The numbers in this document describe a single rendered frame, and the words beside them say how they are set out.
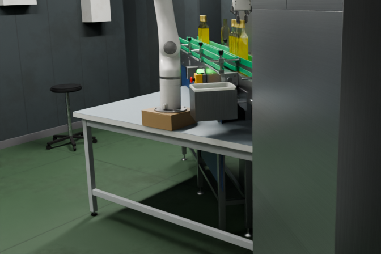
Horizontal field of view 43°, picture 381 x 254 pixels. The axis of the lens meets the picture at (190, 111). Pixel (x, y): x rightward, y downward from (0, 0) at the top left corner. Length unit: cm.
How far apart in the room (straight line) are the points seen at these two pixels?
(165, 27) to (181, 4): 301
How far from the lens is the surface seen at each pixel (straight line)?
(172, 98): 271
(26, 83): 551
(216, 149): 256
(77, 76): 590
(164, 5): 268
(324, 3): 122
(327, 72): 120
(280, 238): 167
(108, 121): 305
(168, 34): 265
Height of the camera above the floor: 144
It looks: 13 degrees down
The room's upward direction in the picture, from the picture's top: 2 degrees counter-clockwise
